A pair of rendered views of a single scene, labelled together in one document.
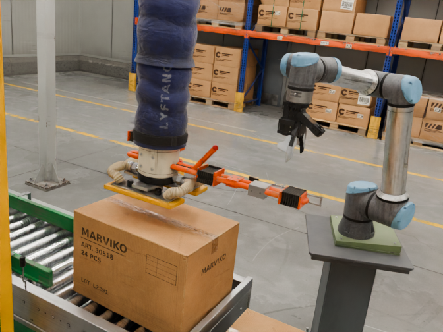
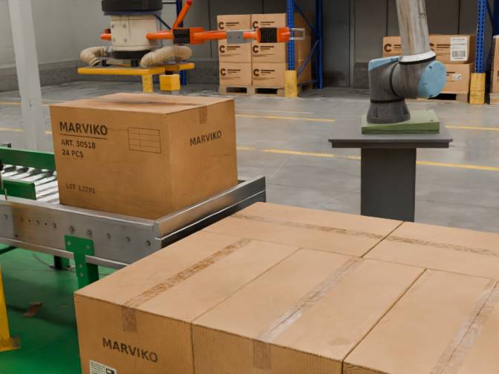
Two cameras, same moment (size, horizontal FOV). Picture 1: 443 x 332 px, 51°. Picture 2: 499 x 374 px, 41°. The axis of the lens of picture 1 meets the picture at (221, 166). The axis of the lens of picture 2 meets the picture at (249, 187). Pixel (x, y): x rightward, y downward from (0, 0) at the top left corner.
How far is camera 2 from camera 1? 0.96 m
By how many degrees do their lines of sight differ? 5
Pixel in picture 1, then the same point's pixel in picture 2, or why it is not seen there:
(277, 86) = (343, 59)
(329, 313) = not seen: hidden behind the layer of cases
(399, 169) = (414, 21)
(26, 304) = (9, 218)
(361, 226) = (390, 107)
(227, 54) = (266, 22)
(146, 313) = (136, 199)
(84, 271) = (68, 174)
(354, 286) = (393, 182)
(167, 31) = not seen: outside the picture
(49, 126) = (33, 105)
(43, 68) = (18, 32)
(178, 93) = not seen: outside the picture
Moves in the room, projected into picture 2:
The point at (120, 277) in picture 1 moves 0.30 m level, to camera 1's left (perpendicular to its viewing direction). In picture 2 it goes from (105, 166) to (27, 168)
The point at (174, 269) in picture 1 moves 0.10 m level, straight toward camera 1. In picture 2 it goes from (157, 134) to (153, 139)
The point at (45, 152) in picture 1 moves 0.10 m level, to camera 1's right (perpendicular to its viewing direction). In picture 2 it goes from (33, 139) to (45, 139)
